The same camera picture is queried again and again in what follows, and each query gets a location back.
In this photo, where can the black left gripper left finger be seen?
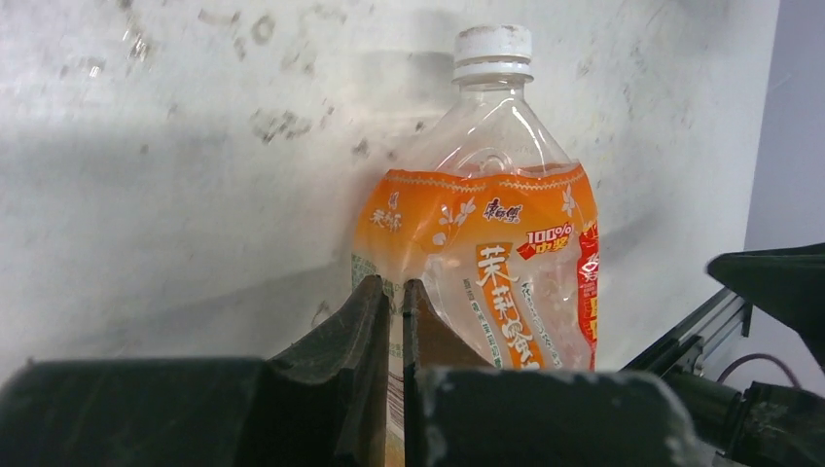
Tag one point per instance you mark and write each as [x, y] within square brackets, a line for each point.
[320, 402]

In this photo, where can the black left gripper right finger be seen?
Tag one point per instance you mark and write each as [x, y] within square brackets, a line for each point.
[460, 411]

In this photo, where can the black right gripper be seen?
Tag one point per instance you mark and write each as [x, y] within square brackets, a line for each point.
[767, 424]

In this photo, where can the crushed orange label bottle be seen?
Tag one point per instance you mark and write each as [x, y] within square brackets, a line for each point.
[495, 220]

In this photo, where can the black base frame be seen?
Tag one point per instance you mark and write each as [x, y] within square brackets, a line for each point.
[700, 335]

